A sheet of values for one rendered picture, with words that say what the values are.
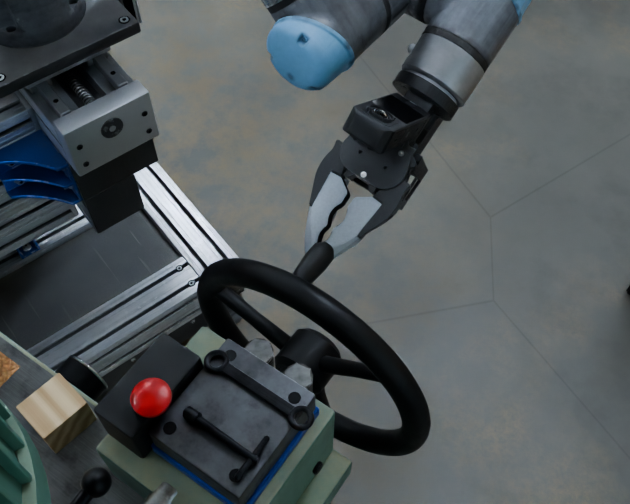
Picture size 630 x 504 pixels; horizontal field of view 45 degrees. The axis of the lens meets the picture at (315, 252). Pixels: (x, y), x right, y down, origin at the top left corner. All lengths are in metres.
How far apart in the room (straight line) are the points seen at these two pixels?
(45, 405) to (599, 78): 1.96
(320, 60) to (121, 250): 1.01
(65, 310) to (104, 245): 0.17
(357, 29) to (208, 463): 0.42
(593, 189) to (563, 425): 0.66
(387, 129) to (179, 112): 1.53
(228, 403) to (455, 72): 0.39
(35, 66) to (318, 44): 0.52
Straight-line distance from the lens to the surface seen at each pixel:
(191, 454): 0.58
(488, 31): 0.79
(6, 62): 1.16
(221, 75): 2.26
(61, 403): 0.69
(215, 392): 0.60
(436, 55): 0.78
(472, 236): 1.92
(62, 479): 0.71
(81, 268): 1.65
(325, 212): 0.76
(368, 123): 0.68
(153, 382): 0.58
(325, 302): 0.68
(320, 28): 0.73
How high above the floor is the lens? 1.55
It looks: 56 degrees down
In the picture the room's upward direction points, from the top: straight up
